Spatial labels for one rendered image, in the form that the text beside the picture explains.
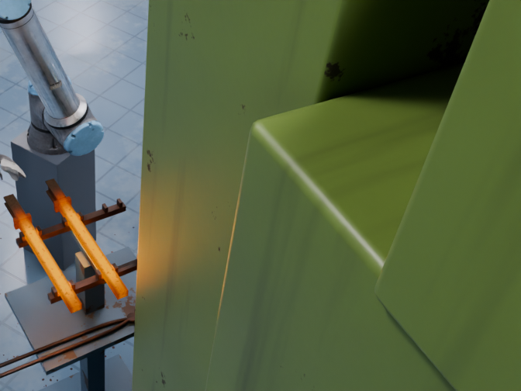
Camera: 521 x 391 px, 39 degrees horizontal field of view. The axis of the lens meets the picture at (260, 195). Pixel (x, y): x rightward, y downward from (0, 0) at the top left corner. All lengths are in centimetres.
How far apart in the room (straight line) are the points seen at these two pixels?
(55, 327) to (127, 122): 192
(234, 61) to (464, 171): 52
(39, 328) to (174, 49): 121
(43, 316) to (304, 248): 152
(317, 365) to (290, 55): 36
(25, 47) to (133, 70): 203
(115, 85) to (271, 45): 329
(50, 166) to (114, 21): 206
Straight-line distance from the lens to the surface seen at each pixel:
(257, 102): 96
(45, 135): 279
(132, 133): 385
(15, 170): 224
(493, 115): 50
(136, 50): 447
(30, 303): 224
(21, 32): 228
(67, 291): 191
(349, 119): 82
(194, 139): 116
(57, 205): 212
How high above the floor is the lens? 246
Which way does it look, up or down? 43 degrees down
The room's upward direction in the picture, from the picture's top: 11 degrees clockwise
